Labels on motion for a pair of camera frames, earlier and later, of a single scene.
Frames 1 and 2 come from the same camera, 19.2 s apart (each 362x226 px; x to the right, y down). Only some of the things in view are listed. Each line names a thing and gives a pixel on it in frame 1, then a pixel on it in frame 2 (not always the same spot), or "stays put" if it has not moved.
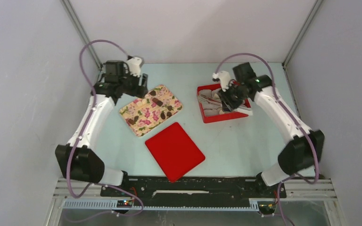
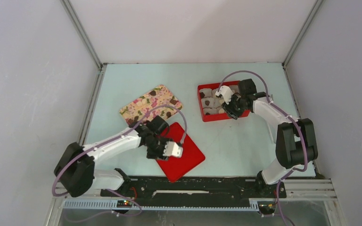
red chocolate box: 210,105 stays put
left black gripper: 140,91 to 152,155
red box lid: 175,151 stays put
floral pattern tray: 144,114 stays put
